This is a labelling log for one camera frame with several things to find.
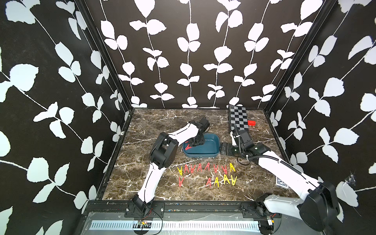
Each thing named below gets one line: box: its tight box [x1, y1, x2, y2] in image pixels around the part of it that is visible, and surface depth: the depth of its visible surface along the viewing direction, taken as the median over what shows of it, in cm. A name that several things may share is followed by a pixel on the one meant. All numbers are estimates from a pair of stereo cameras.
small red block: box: [247, 119, 257, 127], surface depth 113 cm
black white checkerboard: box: [228, 105, 249, 132], surface depth 116 cm
